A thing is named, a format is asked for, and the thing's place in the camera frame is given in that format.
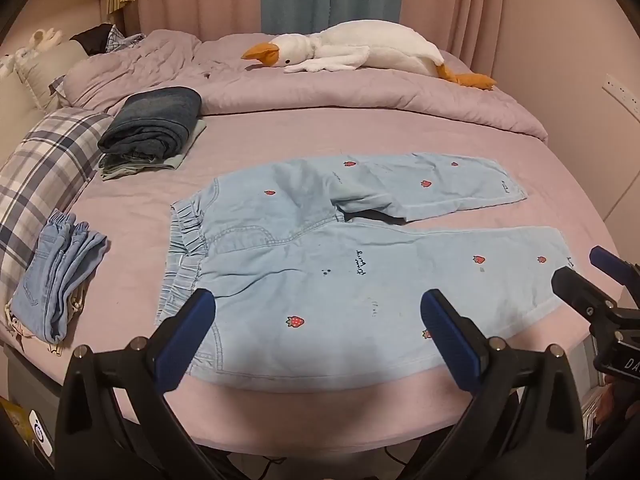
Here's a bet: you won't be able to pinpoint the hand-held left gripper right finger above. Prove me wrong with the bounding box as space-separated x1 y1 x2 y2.
420 288 586 480

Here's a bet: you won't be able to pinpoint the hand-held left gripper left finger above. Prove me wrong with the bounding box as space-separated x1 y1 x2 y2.
54 288 236 480

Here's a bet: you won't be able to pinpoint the small white device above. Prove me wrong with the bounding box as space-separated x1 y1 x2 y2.
27 410 54 457

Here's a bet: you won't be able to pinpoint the light blue strawberry pants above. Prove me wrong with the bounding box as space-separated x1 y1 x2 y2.
155 152 576 378

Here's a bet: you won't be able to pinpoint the bed with pink sheet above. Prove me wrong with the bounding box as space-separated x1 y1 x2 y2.
0 105 632 456

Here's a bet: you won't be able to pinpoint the black floor cable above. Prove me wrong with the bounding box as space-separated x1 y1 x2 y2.
210 447 301 477

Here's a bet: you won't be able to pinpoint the white power strip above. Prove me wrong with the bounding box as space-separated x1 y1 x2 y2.
602 74 640 121

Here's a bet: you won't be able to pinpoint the folded dark blue jeans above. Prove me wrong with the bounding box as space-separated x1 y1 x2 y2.
97 86 202 163

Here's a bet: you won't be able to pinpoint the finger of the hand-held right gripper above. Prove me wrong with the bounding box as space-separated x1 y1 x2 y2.
551 267 619 334
589 246 640 306

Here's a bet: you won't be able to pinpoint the purple quilt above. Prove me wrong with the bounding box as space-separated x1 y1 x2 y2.
64 29 549 146

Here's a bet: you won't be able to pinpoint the dark clothing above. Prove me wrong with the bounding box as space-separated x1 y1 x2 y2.
70 23 118 56

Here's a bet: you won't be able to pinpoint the plaid shirt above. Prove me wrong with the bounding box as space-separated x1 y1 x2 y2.
105 25 147 54

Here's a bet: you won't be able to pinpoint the folded light blue jeans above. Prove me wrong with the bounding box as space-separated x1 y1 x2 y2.
11 210 109 345

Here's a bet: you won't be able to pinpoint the folded green cloth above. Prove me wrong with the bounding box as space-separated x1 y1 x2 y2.
99 119 207 181

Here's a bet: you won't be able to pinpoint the beige cushion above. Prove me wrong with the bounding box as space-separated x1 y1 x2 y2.
0 40 91 161

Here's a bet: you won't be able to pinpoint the plaid pillow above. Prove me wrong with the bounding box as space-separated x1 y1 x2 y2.
0 107 116 301

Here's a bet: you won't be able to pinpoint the white goose plush toy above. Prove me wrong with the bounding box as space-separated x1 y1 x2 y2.
241 20 497 92

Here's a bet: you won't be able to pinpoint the small white plush toy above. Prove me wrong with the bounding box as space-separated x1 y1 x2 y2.
0 27 63 78

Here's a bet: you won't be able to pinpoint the yellow box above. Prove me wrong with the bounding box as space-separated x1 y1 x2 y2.
0 397 33 443

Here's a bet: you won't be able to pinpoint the cream printed cloth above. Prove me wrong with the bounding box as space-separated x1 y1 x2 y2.
2 287 83 357

